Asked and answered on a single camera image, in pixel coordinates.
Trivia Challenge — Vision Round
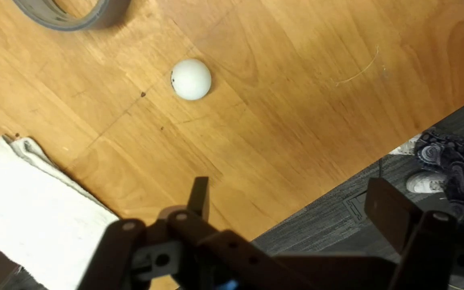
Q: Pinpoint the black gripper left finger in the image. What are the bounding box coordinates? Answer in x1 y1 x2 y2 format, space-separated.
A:
81 175 277 290

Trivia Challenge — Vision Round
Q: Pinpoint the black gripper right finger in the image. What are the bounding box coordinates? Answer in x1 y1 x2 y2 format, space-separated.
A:
364 175 464 290

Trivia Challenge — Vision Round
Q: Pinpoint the white egg-shaped ball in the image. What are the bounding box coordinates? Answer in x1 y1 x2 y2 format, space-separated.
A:
169 56 213 102

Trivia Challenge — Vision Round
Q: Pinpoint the person in patterned skirt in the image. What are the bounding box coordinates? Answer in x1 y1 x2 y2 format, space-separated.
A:
414 130 464 230

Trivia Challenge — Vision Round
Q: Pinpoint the white folded towel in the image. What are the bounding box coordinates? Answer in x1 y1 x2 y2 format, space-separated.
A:
0 133 121 290

